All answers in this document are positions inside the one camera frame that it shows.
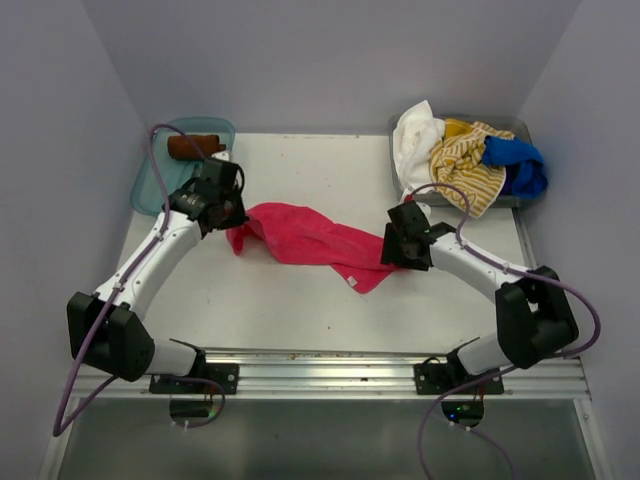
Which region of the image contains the brown microfiber towel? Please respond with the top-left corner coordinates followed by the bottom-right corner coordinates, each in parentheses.
top-left (167, 134), bottom-right (226, 161)

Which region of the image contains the teal translucent plastic bin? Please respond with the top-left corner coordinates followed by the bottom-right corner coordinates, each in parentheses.
top-left (130, 116), bottom-right (235, 217)

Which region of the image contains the pink towel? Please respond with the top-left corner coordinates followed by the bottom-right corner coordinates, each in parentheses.
top-left (226, 202), bottom-right (397, 294)

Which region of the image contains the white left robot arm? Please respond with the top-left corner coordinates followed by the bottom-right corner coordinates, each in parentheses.
top-left (67, 151), bottom-right (248, 393)

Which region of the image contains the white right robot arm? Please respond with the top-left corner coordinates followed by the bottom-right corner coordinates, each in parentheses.
top-left (381, 201), bottom-right (579, 393)

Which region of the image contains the yellow striped towel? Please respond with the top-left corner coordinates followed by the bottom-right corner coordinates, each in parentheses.
top-left (429, 118), bottom-right (515, 218)

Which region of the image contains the white towel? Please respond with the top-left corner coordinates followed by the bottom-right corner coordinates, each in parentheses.
top-left (392, 100), bottom-right (445, 196)

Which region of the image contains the blue towel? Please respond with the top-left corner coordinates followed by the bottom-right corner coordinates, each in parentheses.
top-left (482, 136), bottom-right (548, 199)

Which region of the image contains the metal tray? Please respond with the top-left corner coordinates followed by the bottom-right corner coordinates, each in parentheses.
top-left (387, 113), bottom-right (548, 209)

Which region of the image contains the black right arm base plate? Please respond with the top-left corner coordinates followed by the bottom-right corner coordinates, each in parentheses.
top-left (413, 361), bottom-right (505, 396)

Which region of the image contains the aluminium mounting rail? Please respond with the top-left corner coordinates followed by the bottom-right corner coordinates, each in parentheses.
top-left (63, 352), bottom-right (591, 401)

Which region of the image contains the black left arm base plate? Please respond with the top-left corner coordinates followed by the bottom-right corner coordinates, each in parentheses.
top-left (149, 363), bottom-right (240, 395)

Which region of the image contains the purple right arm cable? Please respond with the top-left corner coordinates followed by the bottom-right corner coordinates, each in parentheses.
top-left (409, 182), bottom-right (602, 480)

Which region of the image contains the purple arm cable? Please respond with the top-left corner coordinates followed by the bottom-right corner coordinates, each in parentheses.
top-left (409, 182), bottom-right (602, 480)
top-left (51, 123), bottom-right (227, 438)

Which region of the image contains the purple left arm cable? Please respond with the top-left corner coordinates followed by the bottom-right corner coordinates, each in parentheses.
top-left (51, 123), bottom-right (227, 438)

